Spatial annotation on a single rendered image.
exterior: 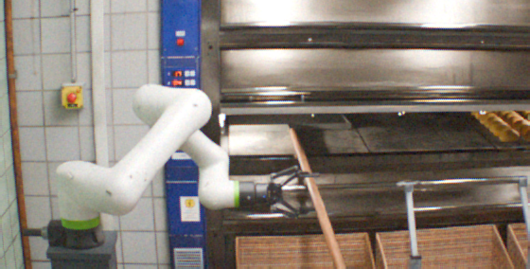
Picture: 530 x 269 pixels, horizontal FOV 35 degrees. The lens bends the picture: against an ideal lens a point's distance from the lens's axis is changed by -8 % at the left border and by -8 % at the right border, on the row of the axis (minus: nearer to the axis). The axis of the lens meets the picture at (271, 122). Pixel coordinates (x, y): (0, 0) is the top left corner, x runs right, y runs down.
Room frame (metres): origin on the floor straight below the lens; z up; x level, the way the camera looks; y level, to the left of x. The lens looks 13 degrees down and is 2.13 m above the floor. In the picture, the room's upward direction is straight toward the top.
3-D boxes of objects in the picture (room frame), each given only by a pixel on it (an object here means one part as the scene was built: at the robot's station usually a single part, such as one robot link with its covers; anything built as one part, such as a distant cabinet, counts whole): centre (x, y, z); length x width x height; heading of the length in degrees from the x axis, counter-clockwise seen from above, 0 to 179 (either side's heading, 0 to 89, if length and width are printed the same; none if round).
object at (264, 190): (2.97, 0.01, 1.20); 0.09 x 0.07 x 0.08; 93
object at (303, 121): (4.15, -0.08, 1.20); 0.55 x 0.36 x 0.03; 93
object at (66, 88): (3.43, 0.80, 1.46); 0.10 x 0.07 x 0.10; 92
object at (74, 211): (2.44, 0.57, 1.36); 0.16 x 0.13 x 0.19; 58
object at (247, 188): (2.97, 0.08, 1.20); 0.12 x 0.06 x 0.09; 3
